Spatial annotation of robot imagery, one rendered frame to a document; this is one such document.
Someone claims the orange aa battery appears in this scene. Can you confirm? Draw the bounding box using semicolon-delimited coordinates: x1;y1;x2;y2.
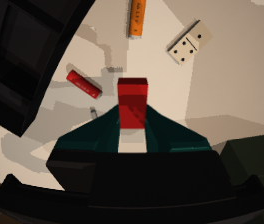
128;0;146;39

